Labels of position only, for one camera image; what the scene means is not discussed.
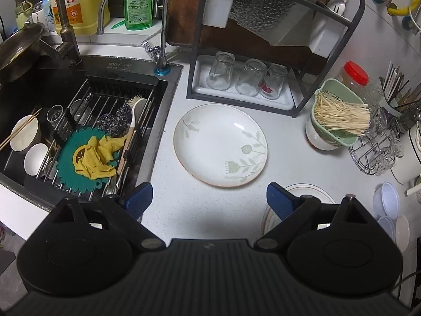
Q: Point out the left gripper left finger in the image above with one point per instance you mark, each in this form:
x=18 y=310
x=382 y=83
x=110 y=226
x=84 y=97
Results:
x=84 y=248

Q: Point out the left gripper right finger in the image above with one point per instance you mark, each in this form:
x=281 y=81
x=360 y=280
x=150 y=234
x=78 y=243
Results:
x=333 y=249

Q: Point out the small white bowl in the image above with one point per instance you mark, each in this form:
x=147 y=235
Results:
x=402 y=233

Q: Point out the rose pattern plate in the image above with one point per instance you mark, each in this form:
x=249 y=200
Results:
x=270 y=219

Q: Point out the leaf pattern plate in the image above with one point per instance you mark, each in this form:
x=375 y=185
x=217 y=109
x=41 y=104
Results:
x=220 y=145

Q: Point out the green sunflower mat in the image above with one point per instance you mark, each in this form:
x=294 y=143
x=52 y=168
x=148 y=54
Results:
x=66 y=171

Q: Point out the yellow cloth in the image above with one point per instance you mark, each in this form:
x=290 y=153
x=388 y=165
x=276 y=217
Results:
x=93 y=160

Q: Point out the white electric cooking pot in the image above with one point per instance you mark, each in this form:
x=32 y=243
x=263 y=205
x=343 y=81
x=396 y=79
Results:
x=407 y=168

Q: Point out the white bowl under strainer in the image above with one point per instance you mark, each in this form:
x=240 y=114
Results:
x=315 y=139

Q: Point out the green strainer basket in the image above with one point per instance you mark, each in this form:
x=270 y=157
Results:
x=345 y=94

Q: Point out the steel wool scrubber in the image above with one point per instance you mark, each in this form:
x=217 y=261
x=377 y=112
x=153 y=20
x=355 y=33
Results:
x=115 y=125

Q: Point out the white bowl in sink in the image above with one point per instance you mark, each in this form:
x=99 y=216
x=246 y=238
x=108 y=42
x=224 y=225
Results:
x=27 y=137

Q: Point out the dry noodle bundle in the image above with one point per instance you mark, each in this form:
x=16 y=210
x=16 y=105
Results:
x=336 y=115

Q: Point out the black sink drain rack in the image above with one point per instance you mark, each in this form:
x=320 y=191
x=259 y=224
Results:
x=103 y=109

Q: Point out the dish brush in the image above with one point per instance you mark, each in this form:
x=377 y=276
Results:
x=137 y=104

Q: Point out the green utensil holder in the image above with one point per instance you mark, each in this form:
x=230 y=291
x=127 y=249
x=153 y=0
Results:
x=398 y=100

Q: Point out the red lid glass jar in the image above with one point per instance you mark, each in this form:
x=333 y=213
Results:
x=357 y=80

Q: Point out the right upturned glass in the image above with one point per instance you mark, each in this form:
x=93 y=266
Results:
x=272 y=82

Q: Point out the upturned glass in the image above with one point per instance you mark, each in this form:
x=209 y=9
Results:
x=220 y=75
x=272 y=82
x=250 y=77

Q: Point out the middle upturned glass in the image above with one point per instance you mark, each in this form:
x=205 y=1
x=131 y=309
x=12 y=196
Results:
x=250 y=77

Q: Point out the chrome gooseneck faucet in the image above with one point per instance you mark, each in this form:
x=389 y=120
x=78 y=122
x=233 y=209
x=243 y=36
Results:
x=162 y=68

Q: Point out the dark bronze faucet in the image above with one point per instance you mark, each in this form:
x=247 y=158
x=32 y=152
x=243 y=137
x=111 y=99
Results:
x=69 y=46

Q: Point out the dark metal pot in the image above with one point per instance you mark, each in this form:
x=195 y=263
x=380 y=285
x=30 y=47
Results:
x=19 y=52

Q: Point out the left upturned glass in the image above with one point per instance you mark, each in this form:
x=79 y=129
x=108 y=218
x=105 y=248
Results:
x=220 y=75

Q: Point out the black dish rack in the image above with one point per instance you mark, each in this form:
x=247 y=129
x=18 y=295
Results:
x=280 y=23

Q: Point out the yellow detergent jug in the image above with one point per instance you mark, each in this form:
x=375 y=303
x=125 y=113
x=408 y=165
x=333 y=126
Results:
x=79 y=3

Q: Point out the green dish soap bottle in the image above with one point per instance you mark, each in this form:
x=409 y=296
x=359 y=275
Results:
x=138 y=14

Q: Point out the wire glass cup rack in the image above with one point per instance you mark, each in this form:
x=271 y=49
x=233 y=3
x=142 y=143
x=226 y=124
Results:
x=377 y=149

